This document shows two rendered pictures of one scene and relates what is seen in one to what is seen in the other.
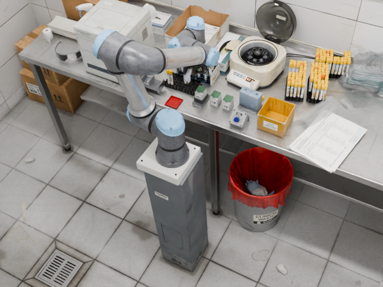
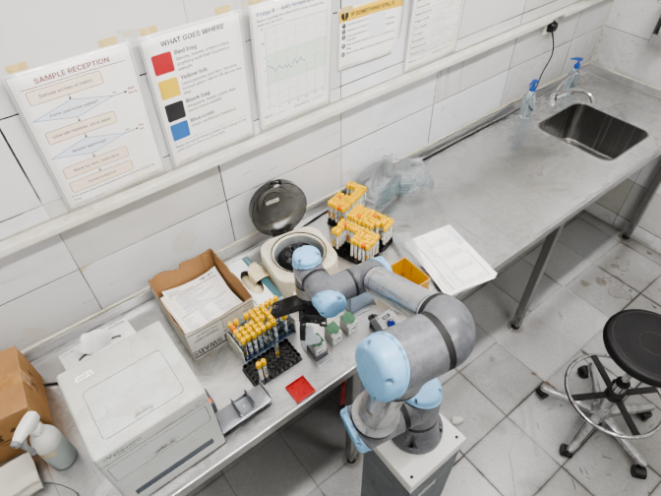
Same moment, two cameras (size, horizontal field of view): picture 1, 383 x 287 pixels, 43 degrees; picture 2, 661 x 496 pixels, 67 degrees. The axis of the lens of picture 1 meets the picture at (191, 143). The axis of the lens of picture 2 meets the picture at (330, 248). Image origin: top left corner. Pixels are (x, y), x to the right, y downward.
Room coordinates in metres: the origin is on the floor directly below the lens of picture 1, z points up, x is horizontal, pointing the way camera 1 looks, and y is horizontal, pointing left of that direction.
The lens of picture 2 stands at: (1.33, 0.74, 2.27)
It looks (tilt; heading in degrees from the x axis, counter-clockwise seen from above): 46 degrees down; 291
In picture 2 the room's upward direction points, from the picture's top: 2 degrees counter-clockwise
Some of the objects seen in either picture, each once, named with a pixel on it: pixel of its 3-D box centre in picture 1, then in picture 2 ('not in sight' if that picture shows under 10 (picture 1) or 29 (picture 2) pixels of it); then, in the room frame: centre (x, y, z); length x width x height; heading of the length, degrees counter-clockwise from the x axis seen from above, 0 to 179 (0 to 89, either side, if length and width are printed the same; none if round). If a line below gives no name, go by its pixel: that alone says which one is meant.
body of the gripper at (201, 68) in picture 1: (198, 60); (313, 304); (1.70, -0.06, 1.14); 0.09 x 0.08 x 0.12; 14
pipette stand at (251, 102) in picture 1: (250, 99); (359, 296); (1.63, -0.30, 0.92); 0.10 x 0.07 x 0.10; 53
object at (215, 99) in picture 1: (215, 99); (332, 334); (1.67, -0.14, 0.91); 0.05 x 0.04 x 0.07; 148
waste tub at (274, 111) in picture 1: (276, 117); (402, 284); (1.51, -0.40, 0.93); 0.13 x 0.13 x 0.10; 57
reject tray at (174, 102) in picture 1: (174, 102); (300, 389); (1.70, 0.07, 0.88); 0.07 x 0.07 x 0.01; 58
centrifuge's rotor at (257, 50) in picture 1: (257, 57); (299, 257); (1.88, -0.37, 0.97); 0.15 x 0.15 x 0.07
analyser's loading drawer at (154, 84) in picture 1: (143, 79); (236, 409); (1.84, 0.21, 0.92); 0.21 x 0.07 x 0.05; 58
